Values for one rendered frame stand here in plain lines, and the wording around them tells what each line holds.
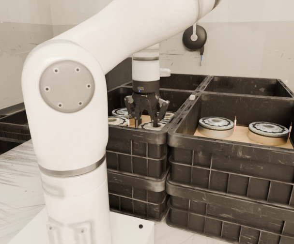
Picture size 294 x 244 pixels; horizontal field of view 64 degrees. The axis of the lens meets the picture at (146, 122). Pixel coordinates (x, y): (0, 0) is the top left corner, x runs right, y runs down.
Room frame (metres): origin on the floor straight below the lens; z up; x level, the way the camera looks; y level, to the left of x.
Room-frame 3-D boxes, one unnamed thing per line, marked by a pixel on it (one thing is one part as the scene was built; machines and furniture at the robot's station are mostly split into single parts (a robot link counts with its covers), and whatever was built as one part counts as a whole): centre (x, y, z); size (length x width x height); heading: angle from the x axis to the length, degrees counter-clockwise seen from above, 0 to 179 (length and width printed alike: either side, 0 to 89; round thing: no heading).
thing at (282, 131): (0.63, -0.35, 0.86); 0.10 x 0.10 x 0.01
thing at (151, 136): (0.66, 0.04, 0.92); 0.40 x 0.30 x 0.02; 160
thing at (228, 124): (0.68, -0.21, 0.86); 0.10 x 0.10 x 0.01
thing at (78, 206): (0.30, 0.11, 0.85); 0.09 x 0.09 x 0.17; 84
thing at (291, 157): (0.55, -0.24, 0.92); 0.40 x 0.30 x 0.02; 160
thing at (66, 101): (0.30, 0.10, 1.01); 0.09 x 0.09 x 0.17; 25
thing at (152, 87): (0.65, 0.00, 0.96); 0.08 x 0.08 x 0.09
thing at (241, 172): (0.55, -0.24, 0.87); 0.40 x 0.30 x 0.11; 160
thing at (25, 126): (1.58, 0.80, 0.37); 0.40 x 0.30 x 0.45; 162
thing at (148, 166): (0.66, 0.04, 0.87); 0.40 x 0.30 x 0.11; 160
